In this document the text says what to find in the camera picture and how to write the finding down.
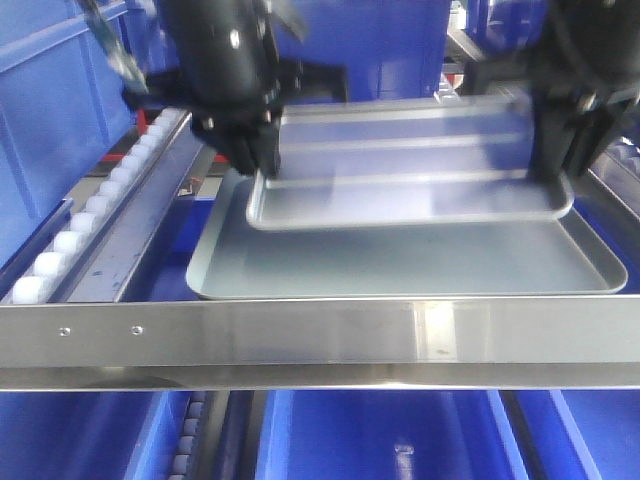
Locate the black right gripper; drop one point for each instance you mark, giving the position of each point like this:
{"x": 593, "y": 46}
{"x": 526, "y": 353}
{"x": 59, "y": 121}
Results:
{"x": 609, "y": 94}

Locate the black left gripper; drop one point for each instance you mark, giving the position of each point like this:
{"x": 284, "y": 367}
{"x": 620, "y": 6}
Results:
{"x": 226, "y": 105}

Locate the silver metal tray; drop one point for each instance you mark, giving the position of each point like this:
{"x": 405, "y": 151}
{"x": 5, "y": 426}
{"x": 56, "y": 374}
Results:
{"x": 406, "y": 162}

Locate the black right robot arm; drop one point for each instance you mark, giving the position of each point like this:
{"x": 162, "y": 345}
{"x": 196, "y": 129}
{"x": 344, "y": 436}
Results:
{"x": 581, "y": 33}

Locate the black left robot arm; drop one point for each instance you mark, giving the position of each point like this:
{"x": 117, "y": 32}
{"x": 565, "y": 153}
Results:
{"x": 212, "y": 36}

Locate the large blue bin rear centre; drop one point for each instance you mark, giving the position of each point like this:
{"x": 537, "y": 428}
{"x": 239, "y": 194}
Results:
{"x": 391, "y": 49}

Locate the large blue bin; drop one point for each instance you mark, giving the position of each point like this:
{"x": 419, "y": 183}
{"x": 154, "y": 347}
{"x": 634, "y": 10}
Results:
{"x": 391, "y": 49}
{"x": 61, "y": 111}

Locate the large blue bin upper left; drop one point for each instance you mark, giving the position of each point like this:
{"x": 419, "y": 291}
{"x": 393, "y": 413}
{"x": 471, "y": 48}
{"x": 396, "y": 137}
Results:
{"x": 61, "y": 111}

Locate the steel front rack beam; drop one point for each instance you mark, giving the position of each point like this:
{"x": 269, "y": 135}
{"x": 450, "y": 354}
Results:
{"x": 504, "y": 342}

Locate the far left roller track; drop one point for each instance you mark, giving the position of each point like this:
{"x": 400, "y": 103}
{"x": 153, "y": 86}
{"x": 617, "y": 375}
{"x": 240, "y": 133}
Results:
{"x": 56, "y": 261}

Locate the blue bin bottom centre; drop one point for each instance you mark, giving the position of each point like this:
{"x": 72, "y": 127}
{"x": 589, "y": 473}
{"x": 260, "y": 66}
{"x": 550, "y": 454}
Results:
{"x": 376, "y": 434}

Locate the blue bin bottom right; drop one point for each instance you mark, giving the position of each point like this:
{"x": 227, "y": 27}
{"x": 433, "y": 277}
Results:
{"x": 584, "y": 434}

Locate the blue bin bottom left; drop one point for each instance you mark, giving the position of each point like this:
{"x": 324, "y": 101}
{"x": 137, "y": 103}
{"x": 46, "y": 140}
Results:
{"x": 91, "y": 435}

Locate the right steel divider rail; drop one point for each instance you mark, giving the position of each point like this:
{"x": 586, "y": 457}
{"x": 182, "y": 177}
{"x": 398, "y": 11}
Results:
{"x": 617, "y": 168}

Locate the steel divider rail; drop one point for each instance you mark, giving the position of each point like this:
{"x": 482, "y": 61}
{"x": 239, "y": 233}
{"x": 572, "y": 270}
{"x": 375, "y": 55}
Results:
{"x": 617, "y": 168}
{"x": 132, "y": 241}

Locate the left steel divider rail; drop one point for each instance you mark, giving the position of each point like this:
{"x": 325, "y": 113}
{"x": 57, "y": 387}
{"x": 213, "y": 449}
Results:
{"x": 132, "y": 241}

